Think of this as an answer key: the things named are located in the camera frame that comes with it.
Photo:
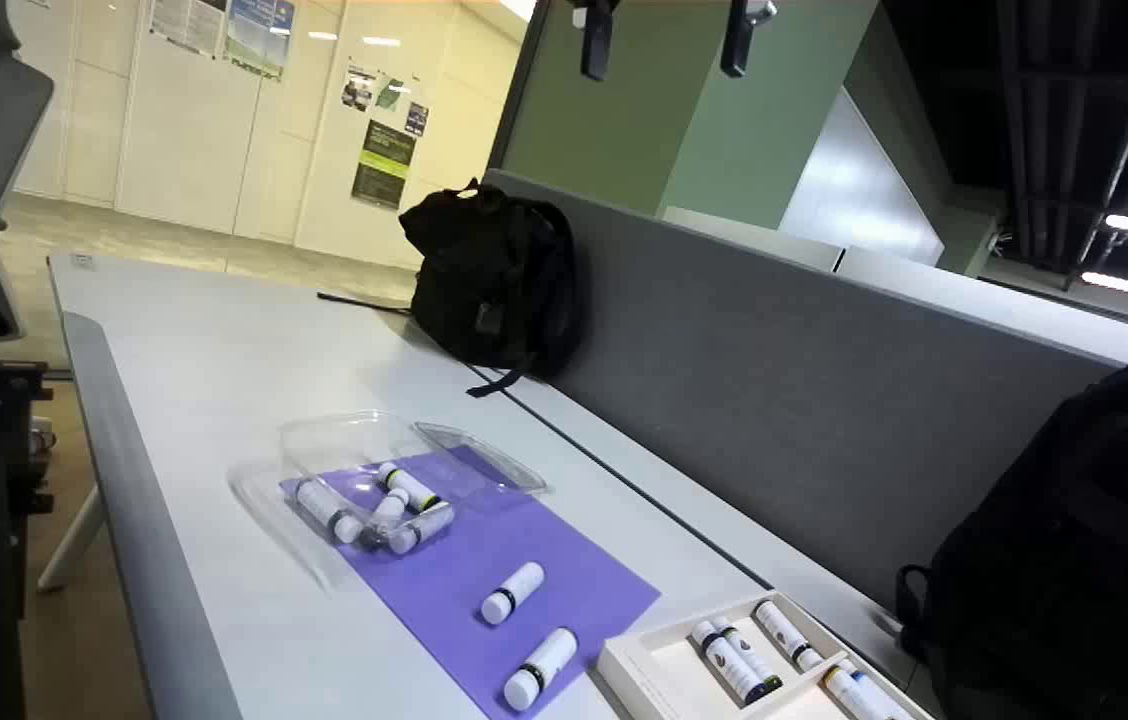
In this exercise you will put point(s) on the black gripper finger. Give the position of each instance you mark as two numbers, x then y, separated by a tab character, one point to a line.
737	34
595	16

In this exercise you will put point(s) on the clear plastic container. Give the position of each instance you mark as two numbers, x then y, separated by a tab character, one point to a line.
345	454

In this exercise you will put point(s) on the white bottle in container back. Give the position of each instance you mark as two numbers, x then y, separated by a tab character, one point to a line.
413	492

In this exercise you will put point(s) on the white bottle in container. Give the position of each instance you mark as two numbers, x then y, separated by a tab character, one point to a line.
406	536
384	513
413	492
329	511

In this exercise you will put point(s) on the white bottle in container middle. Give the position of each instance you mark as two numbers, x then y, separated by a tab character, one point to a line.
384	513

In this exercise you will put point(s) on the white bottle in container front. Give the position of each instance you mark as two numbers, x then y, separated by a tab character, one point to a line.
406	536

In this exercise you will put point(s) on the white bottle in container left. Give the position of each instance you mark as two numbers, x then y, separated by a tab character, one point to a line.
329	511

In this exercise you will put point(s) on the black backpack on table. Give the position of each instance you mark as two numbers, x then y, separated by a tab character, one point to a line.
497	280

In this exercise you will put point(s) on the grey desk partition panel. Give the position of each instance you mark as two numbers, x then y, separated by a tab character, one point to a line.
858	413

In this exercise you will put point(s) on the white bottle on mat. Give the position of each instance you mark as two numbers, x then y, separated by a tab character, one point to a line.
511	595
537	669

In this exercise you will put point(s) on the purple mat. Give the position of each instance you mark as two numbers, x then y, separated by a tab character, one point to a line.
437	596

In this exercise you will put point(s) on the white bottle in tray middle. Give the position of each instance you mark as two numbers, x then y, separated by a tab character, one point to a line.
794	646

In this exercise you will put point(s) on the white bottle in tray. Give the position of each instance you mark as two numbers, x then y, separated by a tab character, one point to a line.
794	646
863	699
729	661

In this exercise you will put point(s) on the white compartment tray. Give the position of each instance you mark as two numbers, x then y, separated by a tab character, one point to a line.
661	678

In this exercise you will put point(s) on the white bottle in tray left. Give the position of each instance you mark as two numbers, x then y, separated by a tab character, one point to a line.
729	661

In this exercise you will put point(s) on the black backpack at right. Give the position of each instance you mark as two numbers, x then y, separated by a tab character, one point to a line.
1020	613

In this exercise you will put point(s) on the white bottle in tray right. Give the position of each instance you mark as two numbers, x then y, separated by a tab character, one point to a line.
863	699

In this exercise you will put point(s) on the white bottle on mat front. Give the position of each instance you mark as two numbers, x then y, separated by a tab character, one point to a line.
537	669

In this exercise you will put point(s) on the green black wall poster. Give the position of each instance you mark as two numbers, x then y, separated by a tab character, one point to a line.
383	166

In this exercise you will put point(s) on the wall poster top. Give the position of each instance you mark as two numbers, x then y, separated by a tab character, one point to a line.
246	34

